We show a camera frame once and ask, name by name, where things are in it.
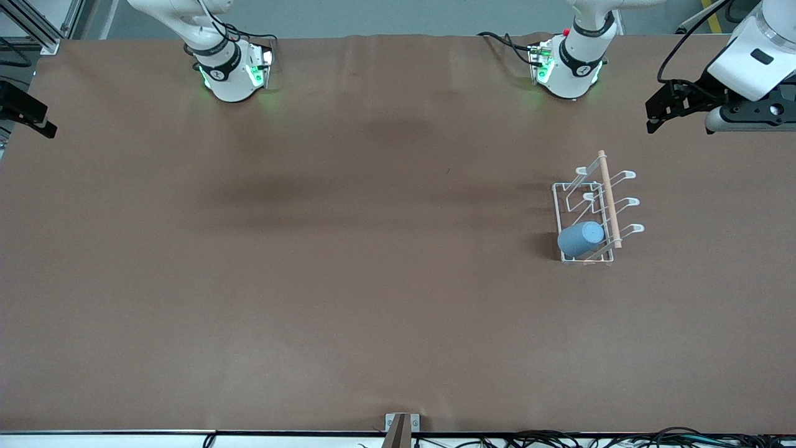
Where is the aluminium frame profile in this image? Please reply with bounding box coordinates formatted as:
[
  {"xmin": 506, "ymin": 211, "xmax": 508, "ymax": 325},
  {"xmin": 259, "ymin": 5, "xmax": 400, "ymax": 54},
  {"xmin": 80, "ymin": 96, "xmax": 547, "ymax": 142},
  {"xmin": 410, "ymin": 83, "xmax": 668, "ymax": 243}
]
[{"xmin": 0, "ymin": 0, "xmax": 85, "ymax": 55}]

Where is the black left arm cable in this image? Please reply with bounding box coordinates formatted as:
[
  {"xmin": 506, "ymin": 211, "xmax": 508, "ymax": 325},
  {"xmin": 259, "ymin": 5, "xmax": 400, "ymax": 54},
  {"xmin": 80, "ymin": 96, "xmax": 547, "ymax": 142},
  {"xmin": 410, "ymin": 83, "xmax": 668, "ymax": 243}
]
[{"xmin": 658, "ymin": 0, "xmax": 747, "ymax": 85}]

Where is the light blue plastic cup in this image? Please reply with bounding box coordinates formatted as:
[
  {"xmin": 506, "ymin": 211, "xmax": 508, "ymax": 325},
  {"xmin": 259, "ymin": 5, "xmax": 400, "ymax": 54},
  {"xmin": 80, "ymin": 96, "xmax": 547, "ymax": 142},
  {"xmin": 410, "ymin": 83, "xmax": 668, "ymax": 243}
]
[{"xmin": 557, "ymin": 221, "xmax": 605, "ymax": 259}]

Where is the thin black base cable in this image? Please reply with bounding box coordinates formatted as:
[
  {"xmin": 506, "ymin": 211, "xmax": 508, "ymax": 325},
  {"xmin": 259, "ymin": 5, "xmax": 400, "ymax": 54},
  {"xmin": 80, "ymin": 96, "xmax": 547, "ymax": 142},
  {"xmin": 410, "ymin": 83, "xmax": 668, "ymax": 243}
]
[
  {"xmin": 199, "ymin": 0, "xmax": 278, "ymax": 43},
  {"xmin": 478, "ymin": 31, "xmax": 537, "ymax": 64}
]

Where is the metal bracket with wooden post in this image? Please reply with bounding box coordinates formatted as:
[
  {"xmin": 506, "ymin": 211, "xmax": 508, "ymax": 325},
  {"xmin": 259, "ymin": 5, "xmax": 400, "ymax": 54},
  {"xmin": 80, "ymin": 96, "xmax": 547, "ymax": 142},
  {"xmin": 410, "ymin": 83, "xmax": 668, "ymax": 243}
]
[{"xmin": 382, "ymin": 413, "xmax": 421, "ymax": 448}]

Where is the brown table cover sheet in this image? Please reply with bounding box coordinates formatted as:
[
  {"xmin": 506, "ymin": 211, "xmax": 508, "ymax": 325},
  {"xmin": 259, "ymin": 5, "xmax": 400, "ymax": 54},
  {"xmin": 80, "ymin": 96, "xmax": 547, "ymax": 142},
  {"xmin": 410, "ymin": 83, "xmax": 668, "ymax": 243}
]
[{"xmin": 0, "ymin": 32, "xmax": 796, "ymax": 434}]

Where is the white wire cup holder rack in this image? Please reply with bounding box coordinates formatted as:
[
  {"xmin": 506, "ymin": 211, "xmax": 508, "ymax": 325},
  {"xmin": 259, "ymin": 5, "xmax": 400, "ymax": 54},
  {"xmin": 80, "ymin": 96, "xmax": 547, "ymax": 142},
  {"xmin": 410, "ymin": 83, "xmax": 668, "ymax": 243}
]
[{"xmin": 552, "ymin": 150, "xmax": 646, "ymax": 266}]

